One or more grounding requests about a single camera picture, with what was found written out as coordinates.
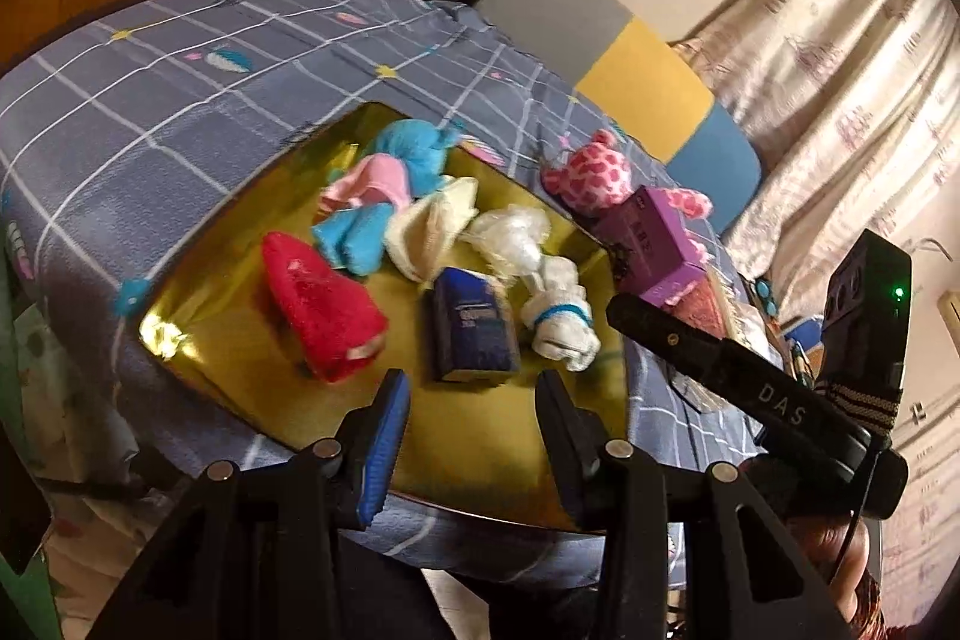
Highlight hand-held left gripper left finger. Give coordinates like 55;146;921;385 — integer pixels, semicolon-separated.
90;368;412;640

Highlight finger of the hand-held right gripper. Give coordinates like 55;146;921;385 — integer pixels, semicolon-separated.
606;293;725;380

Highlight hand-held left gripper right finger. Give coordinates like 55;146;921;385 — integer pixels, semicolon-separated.
534;370;852;640

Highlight gold metal tin tray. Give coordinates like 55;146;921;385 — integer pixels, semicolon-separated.
139;100;629;531

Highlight white sock with blue band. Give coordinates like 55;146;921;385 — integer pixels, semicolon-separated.
521;254;601;372

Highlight red fuzzy sock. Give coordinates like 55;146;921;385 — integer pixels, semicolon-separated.
261;231;389;384

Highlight blue tissue pack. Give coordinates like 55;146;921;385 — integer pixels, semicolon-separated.
427;267;522;386

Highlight clear plastic wrapper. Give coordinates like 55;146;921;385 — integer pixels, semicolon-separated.
461;205;552;281

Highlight small blue sock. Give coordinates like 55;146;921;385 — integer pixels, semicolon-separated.
311;201;395;277

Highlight cream sock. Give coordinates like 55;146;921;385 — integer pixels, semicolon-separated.
386;175;481;281

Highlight large blue plush sock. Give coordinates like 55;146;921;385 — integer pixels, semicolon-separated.
375;119;460;199

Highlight person's right hand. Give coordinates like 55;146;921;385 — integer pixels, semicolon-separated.
787;512;875;622

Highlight silver ornate tissue box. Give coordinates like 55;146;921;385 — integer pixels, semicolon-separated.
667;269;773;416

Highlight purple cardboard box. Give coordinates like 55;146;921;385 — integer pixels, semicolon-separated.
592;186;710;307

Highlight blue goggles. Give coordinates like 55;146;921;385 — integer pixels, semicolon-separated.
750;276;782;319

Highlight dark cloth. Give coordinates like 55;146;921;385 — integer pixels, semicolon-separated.
337;520;601;640

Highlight pink spotted plush giraffe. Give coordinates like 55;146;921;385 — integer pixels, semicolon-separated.
541;128;713;266

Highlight printed beige curtain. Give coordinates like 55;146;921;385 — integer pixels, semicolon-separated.
671;0;960;626

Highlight blue checked tablecloth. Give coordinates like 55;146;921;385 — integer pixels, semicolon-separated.
0;0;758;592

